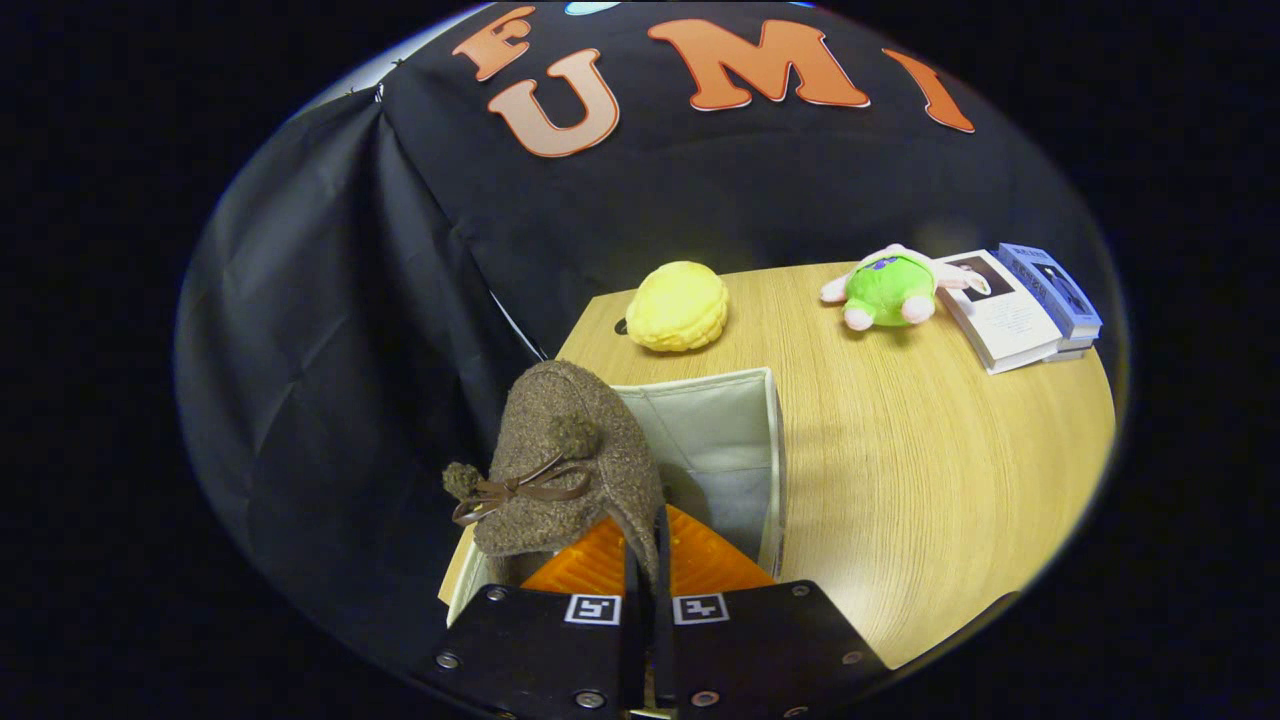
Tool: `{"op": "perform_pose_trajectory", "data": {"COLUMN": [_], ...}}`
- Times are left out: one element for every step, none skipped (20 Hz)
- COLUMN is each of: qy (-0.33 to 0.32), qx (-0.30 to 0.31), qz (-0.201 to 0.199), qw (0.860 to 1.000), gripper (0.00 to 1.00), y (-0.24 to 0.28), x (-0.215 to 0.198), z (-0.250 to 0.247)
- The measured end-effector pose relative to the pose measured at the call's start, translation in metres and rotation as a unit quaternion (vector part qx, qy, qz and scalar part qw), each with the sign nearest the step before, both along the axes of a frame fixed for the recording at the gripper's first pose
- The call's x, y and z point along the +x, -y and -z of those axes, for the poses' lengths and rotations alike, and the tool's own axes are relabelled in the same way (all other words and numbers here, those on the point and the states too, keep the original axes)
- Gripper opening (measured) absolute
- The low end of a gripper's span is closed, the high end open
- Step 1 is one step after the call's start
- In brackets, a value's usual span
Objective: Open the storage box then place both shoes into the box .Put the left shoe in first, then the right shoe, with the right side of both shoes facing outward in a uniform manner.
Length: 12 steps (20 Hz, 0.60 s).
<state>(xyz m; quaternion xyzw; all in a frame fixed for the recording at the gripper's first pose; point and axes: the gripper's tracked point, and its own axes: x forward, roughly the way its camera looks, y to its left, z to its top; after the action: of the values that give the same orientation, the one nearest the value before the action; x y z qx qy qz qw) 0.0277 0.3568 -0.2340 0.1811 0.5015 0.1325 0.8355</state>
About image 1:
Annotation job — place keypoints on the green and pink plush toy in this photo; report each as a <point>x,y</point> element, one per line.
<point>885,290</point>

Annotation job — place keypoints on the yellow bread-shaped toy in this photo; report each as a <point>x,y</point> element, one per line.
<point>678,305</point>

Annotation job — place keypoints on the blue book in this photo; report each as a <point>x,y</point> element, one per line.
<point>1050,285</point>

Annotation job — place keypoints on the black backdrop cloth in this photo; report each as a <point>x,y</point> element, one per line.
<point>350,350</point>

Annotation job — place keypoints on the grey fabric storage box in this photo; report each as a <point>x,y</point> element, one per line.
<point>720,440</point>

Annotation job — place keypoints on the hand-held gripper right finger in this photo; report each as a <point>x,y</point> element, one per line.
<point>760,650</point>

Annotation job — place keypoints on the white book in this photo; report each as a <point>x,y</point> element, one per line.
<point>1005,320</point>

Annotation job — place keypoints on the thin pale book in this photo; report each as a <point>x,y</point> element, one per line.
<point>1066,355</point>
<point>1080,343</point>

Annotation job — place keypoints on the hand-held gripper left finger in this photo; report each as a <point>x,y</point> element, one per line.
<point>540,650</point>

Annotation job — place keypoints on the brown fuzzy shoe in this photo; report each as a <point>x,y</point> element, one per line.
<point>570,410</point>

